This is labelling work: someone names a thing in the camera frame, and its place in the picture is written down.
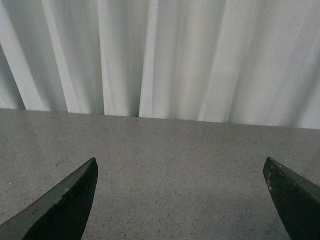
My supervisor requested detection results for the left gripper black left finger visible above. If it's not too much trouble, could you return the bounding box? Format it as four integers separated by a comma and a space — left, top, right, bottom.
0, 157, 98, 240

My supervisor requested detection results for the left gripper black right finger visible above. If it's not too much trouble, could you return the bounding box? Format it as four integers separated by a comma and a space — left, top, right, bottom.
263, 157, 320, 240

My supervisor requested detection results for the white pleated curtain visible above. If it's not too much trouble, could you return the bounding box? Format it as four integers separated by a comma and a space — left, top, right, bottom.
0, 0, 320, 129

